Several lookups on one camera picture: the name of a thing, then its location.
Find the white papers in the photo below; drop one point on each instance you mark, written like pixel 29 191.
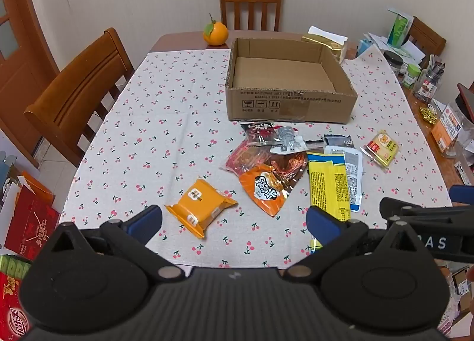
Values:
pixel 414 51

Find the clear box with orange label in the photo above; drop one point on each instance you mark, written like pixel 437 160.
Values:
pixel 450 128

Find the clear chili snack packet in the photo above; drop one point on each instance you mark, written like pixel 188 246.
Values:
pixel 292 167

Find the white grey snack packet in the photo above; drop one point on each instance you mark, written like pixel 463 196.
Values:
pixel 289 140

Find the green white carton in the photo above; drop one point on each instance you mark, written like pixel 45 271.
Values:
pixel 399 28

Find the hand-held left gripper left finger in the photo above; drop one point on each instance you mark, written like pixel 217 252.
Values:
pixel 146 220

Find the black red snack packet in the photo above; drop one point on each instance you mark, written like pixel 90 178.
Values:
pixel 259 133

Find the glass jar of sachets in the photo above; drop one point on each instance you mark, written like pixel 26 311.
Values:
pixel 427 83

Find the dark red wooden chair back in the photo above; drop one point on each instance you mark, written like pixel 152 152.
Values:
pixel 467 102

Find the dark lid jar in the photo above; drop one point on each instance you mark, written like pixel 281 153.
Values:
pixel 393 63

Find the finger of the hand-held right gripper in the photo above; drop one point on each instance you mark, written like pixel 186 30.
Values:
pixel 463 193
pixel 418 209

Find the gold ornaments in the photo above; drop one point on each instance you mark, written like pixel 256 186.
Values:
pixel 428 114

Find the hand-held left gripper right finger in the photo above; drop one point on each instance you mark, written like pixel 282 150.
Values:
pixel 322 226

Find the wooden door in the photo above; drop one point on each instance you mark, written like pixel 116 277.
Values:
pixel 18 67

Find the green lid jar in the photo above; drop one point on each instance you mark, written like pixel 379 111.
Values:
pixel 411 76

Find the brown snack packet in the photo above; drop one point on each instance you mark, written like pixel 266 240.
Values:
pixel 315 145

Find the cardboard box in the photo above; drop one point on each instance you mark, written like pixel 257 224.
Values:
pixel 289 104

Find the red gold printed box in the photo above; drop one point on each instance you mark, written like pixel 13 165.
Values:
pixel 13 304

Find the orange paper bag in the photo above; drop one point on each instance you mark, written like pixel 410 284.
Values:
pixel 37 187

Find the orange crumpled snack bag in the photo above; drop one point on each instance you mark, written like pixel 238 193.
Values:
pixel 264 189

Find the green box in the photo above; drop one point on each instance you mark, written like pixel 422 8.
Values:
pixel 14 264

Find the orange fruit with leaf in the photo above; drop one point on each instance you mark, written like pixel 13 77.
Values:
pixel 216 33

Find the red gift box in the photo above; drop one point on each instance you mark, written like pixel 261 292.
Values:
pixel 31 222

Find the dark clear snack packet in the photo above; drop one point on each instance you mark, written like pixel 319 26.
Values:
pixel 339 140

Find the white blue carton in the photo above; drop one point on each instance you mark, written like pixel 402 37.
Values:
pixel 8 181

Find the long yellow snack packet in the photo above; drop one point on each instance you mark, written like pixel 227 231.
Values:
pixel 326 185

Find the white blue snack packet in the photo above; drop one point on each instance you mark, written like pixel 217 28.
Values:
pixel 353 174

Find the orange bread packet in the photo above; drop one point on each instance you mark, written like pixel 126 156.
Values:
pixel 200 204

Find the red clear snack packet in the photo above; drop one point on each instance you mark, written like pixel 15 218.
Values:
pixel 240 157

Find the small light blue box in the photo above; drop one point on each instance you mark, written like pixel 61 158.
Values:
pixel 365 48

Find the small yellow snack packet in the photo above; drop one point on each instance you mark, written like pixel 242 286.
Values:
pixel 383 148

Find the gold tissue box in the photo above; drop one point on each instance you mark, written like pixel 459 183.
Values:
pixel 326 46

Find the cherry print tablecloth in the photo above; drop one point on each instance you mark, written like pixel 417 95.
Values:
pixel 166 104

